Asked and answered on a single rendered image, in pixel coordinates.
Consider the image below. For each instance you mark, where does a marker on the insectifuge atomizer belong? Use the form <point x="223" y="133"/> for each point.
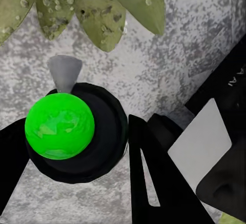
<point x="79" y="131"/>

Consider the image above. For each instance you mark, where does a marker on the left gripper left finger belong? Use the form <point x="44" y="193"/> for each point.
<point x="14" y="157"/>

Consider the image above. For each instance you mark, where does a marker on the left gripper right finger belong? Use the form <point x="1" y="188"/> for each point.
<point x="178" y="202"/>

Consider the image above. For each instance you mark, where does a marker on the pot plant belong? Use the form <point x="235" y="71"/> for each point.
<point x="104" y="26"/>

